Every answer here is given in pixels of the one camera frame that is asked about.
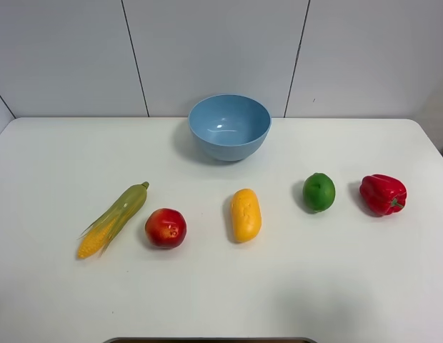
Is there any yellow mango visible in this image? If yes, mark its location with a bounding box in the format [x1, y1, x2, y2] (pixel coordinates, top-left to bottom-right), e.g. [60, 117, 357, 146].
[230, 189, 262, 243]

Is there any red bell pepper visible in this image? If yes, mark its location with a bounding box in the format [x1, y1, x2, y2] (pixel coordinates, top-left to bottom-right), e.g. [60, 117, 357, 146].
[359, 174, 407, 217]

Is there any blue plastic bowl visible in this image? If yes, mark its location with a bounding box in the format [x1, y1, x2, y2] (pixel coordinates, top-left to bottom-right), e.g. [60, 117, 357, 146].
[188, 94, 272, 162]

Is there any corn cob with husk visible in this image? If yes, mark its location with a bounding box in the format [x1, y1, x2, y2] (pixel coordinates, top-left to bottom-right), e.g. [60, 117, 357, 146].
[76, 182, 149, 259]

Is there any green lime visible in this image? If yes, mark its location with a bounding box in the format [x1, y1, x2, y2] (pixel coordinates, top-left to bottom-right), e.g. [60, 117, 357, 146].
[302, 173, 336, 213]

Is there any red yellow apple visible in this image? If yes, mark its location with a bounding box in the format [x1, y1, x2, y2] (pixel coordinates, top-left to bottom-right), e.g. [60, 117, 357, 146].
[144, 208, 186, 249]

